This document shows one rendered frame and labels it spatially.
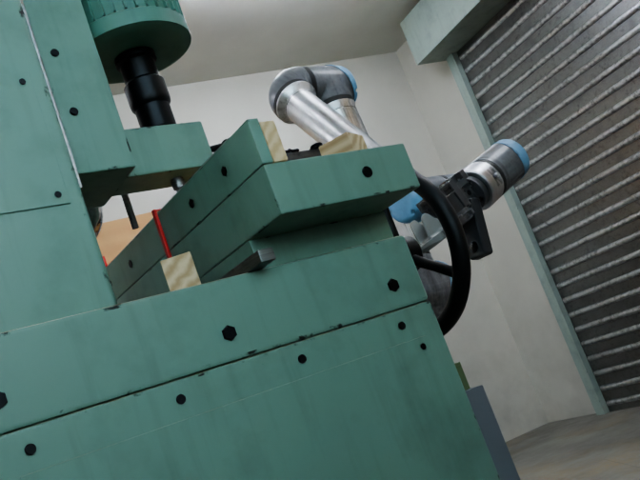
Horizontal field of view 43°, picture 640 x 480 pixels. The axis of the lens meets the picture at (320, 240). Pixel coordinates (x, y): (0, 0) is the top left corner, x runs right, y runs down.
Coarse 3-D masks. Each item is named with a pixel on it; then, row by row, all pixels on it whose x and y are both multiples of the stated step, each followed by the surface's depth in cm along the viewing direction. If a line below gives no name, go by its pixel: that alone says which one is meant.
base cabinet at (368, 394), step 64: (384, 320) 98; (192, 384) 83; (256, 384) 86; (320, 384) 90; (384, 384) 94; (448, 384) 99; (0, 448) 71; (64, 448) 74; (128, 448) 77; (192, 448) 80; (256, 448) 83; (320, 448) 87; (384, 448) 91; (448, 448) 96
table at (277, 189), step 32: (320, 160) 93; (352, 160) 96; (384, 160) 99; (256, 192) 91; (288, 192) 89; (320, 192) 92; (352, 192) 94; (384, 192) 97; (224, 224) 98; (256, 224) 92; (288, 224) 94; (320, 224) 100; (192, 256) 106; (224, 256) 100; (160, 288) 116
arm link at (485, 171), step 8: (472, 168) 162; (480, 168) 161; (488, 168) 161; (472, 176) 161; (480, 176) 160; (488, 176) 160; (496, 176) 160; (488, 184) 160; (496, 184) 161; (496, 192) 161; (488, 200) 162; (496, 200) 163; (488, 208) 163
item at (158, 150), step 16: (144, 128) 112; (160, 128) 113; (176, 128) 114; (192, 128) 116; (144, 144) 111; (160, 144) 112; (176, 144) 114; (192, 144) 115; (208, 144) 116; (144, 160) 110; (160, 160) 111; (176, 160) 113; (192, 160) 114; (128, 176) 108; (144, 176) 110; (160, 176) 112; (176, 176) 115; (128, 192) 114
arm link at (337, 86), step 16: (320, 80) 209; (336, 80) 212; (352, 80) 215; (320, 96) 210; (336, 96) 209; (352, 96) 216; (352, 112) 209; (400, 224) 199; (432, 272) 194; (432, 288) 192; (448, 288) 194; (432, 304) 192
